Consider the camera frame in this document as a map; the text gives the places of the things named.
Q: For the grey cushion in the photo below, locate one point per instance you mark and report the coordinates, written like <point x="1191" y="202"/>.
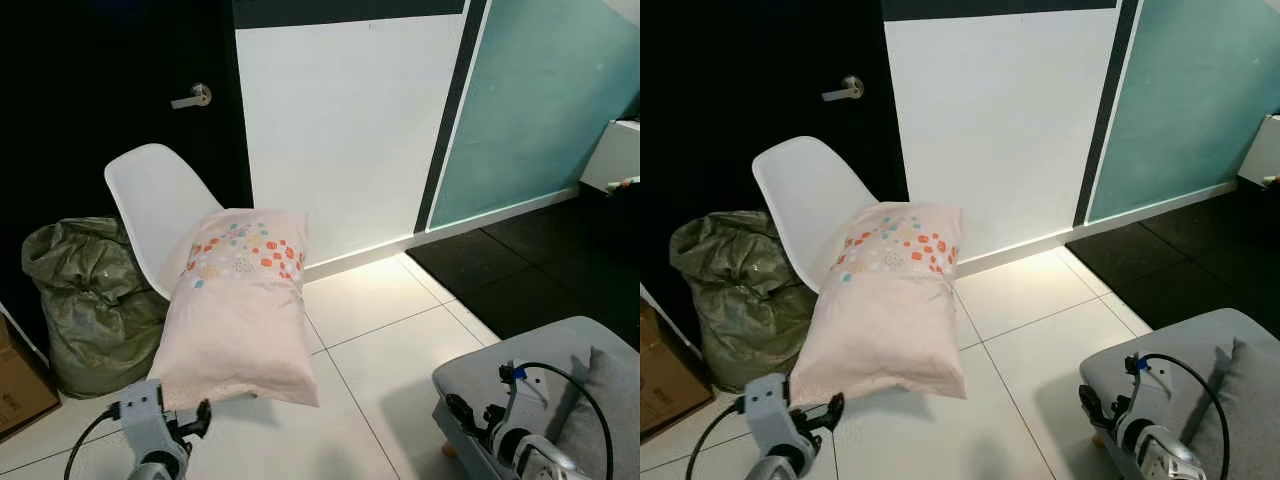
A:
<point x="1255" y="400"/>
<point x="625" y="390"/>

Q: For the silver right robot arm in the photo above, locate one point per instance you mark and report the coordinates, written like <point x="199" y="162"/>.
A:
<point x="545" y="465"/>
<point x="1160" y="460"/>

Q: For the pink dotted pillow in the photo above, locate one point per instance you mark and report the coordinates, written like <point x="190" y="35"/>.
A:
<point x="885" y="320"/>
<point x="235" y="320"/>

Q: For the white plastic chair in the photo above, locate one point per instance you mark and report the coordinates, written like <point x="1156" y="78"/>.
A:
<point x="150" y="200"/>
<point x="800" y="190"/>

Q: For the grey fabric ottoman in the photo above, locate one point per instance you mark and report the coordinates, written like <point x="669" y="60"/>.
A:
<point x="540" y="345"/>
<point x="1180" y="340"/>

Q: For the green woven sack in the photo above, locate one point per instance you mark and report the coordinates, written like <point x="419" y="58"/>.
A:
<point x="90" y="300"/>
<point x="740" y="290"/>

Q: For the brown cardboard box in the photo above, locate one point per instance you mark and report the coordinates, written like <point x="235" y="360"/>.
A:
<point x="20" y="385"/>
<point x="660" y="370"/>

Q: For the black floor mat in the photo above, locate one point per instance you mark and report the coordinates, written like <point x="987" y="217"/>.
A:
<point x="540" y="270"/>
<point x="1180" y="250"/>

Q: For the white shelf cabinet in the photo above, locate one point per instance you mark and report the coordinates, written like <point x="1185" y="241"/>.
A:
<point x="1262" y="150"/>
<point x="612" y="150"/>

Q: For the black door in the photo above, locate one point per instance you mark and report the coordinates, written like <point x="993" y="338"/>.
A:
<point x="100" y="50"/>
<point x="740" y="50"/>

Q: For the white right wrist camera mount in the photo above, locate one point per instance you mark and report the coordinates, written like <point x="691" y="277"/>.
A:
<point x="1140" y="395"/>
<point x="520" y="400"/>

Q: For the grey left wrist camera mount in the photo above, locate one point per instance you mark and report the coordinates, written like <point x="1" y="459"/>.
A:
<point x="768" y="398"/>
<point x="142" y="400"/>

